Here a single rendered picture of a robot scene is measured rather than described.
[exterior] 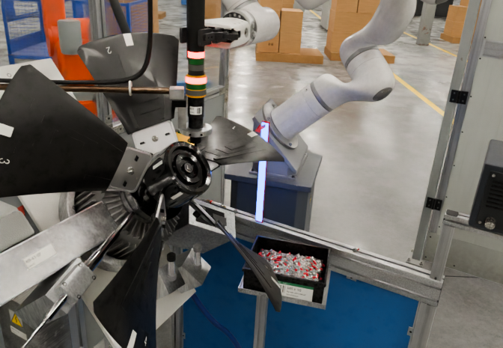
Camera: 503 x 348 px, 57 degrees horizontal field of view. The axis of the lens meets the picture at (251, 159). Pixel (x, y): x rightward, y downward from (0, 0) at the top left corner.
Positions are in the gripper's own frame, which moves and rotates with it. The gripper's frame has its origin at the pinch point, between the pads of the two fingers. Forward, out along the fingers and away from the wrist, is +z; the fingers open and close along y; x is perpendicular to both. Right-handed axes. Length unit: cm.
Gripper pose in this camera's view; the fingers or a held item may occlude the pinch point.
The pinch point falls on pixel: (195, 35)
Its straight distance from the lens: 97.7
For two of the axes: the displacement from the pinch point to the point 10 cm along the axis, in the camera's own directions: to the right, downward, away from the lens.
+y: -8.8, -2.3, 4.2
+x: 0.5, -9.2, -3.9
